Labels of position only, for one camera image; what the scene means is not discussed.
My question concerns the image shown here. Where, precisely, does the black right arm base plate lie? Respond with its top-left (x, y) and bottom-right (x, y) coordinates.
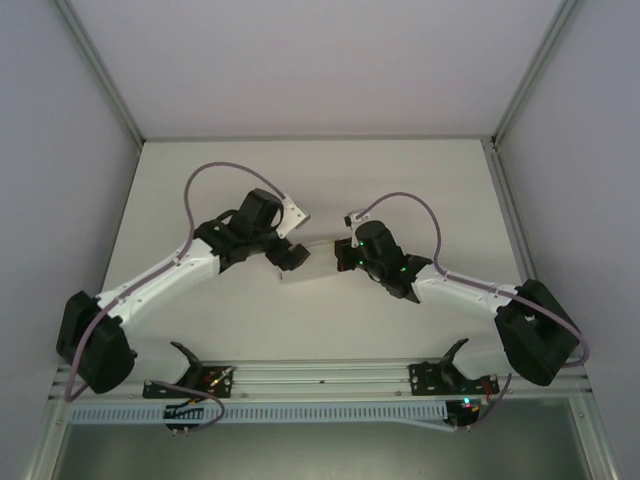
top-left (408, 361), bottom-right (502, 397)

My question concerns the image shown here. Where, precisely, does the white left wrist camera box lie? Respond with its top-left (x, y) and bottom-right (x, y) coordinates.
top-left (274, 196), bottom-right (312, 239)

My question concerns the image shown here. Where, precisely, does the black controller board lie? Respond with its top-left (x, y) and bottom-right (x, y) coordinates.
top-left (446, 397), bottom-right (484, 432)
top-left (163, 403), bottom-right (207, 436)

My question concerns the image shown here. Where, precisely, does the black right controller board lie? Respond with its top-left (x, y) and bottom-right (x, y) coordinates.
top-left (446, 397), bottom-right (484, 432)

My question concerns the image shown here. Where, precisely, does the grey metal panel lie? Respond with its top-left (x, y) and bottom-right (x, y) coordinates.
top-left (53, 423), bottom-right (597, 480)

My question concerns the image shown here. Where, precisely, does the aluminium frame post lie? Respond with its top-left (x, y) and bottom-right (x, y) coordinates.
top-left (491, 0), bottom-right (582, 151)
top-left (52, 0), bottom-right (147, 147)

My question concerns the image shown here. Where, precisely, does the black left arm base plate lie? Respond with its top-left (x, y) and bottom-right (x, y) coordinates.
top-left (142, 364), bottom-right (237, 400)

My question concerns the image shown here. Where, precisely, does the black left controller board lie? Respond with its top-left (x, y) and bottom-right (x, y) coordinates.
top-left (163, 403), bottom-right (207, 436)

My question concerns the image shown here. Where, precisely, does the aluminium mounting rail beam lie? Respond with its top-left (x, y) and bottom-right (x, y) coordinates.
top-left (49, 353), bottom-right (595, 402)

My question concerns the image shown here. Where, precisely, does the white slotted cable duct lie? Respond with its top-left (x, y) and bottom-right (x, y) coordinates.
top-left (67, 402), bottom-right (450, 427)

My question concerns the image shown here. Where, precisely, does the white paper box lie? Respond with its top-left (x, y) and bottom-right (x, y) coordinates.
top-left (276, 238), bottom-right (347, 286)

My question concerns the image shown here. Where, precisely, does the aluminium side rail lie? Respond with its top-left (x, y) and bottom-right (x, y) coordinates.
top-left (485, 142), bottom-right (565, 357)

